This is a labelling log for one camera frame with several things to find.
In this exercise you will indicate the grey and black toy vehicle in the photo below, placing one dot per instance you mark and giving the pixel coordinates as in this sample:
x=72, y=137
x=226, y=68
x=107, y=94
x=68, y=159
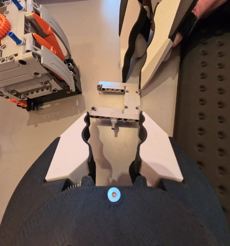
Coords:
x=30, y=57

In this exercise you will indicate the person's right hand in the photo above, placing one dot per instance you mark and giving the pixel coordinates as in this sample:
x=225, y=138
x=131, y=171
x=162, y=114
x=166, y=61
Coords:
x=209, y=7

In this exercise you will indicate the grey rectangular holed panel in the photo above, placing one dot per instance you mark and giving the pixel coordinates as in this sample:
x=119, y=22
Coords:
x=132, y=100

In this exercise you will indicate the small dark grey pin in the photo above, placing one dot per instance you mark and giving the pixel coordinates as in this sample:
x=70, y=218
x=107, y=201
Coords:
x=98, y=85

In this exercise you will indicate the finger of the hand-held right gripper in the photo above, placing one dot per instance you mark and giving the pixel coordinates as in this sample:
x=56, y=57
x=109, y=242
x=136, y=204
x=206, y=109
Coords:
x=165, y=19
x=126, y=28

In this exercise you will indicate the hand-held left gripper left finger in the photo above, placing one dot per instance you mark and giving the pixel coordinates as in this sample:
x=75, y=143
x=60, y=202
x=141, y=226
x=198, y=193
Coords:
x=70, y=153

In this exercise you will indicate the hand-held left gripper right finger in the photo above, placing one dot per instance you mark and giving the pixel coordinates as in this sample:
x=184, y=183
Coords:
x=159, y=153

